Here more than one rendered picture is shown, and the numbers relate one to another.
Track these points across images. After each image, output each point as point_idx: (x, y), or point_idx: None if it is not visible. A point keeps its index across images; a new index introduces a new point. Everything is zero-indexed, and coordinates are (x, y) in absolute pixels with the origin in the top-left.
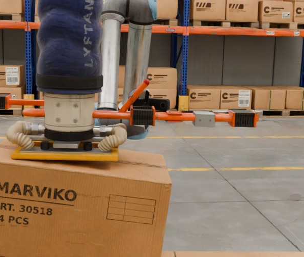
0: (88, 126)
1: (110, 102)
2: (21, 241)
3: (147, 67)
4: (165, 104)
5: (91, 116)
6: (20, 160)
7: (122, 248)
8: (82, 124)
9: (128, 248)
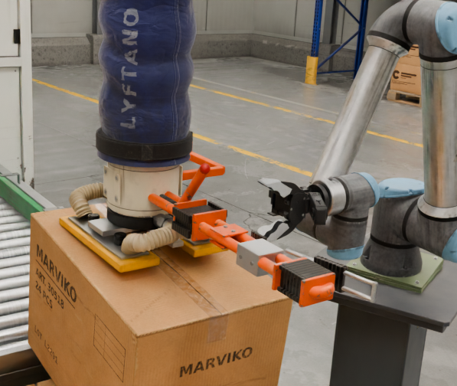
0: (137, 211)
1: None
2: (48, 325)
3: (454, 138)
4: (313, 214)
5: (147, 198)
6: (60, 229)
7: None
8: (126, 206)
9: None
